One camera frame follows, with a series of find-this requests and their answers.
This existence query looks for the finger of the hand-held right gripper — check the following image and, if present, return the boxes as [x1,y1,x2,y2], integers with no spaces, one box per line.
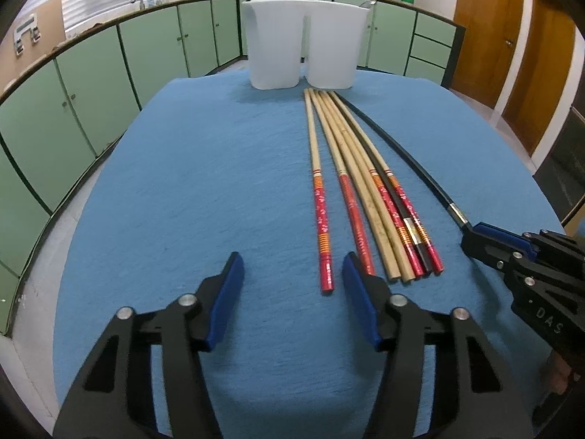
[473,222,585,258]
[459,227,525,277]

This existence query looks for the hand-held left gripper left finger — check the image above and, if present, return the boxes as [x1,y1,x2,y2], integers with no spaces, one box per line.
[54,251,245,439]

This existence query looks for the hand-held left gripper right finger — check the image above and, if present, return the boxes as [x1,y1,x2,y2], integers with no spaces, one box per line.
[342,251,536,439]

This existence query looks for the black chopstick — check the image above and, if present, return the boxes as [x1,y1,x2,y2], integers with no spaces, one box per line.
[339,95,473,229]
[327,91,434,277]

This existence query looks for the plain bamboo chopstick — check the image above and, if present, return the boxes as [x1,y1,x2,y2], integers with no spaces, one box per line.
[314,90,399,283]
[319,90,412,283]

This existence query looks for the white plastic utensil holder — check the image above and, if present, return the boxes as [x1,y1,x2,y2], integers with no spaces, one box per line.
[241,0,305,90]
[302,1,369,90]

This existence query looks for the person's right hand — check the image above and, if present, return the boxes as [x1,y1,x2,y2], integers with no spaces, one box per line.
[541,353,573,390]

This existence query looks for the dark glass cabinet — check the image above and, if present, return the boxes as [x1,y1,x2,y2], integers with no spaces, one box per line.
[531,104,585,239]

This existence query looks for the blue felt mat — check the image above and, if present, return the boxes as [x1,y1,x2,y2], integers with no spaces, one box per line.
[53,70,568,439]

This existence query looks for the wooden door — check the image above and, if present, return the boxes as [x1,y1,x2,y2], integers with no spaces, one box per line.
[452,0,524,109]
[502,0,577,157]

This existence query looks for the green kitchen base cabinets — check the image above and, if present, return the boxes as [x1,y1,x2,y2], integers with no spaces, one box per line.
[0,0,466,337]

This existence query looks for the brown cardboard board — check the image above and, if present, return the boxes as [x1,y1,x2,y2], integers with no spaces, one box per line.
[0,0,67,93]

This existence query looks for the white metal bracket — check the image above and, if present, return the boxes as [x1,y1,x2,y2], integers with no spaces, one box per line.
[13,15,43,58]

